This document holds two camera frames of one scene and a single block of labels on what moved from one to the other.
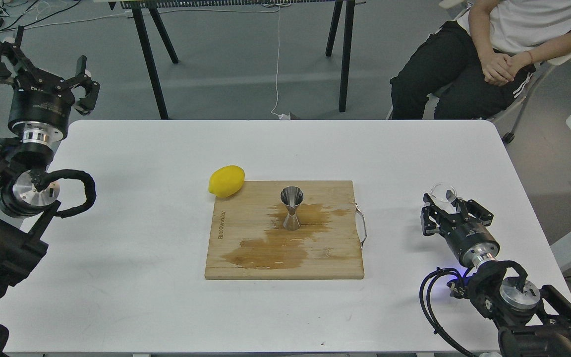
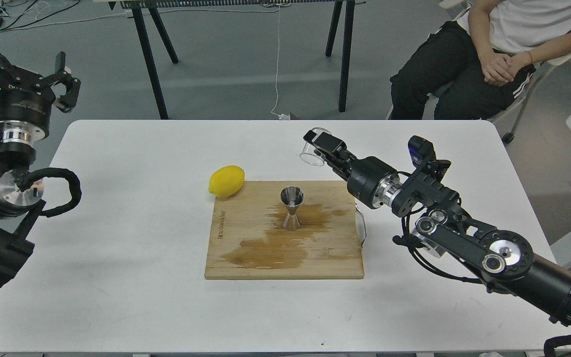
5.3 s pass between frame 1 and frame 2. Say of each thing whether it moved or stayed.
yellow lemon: stayed
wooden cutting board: stayed
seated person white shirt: stayed
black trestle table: stayed
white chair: stayed
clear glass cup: moved
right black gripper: moved
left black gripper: moved
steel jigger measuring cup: stayed
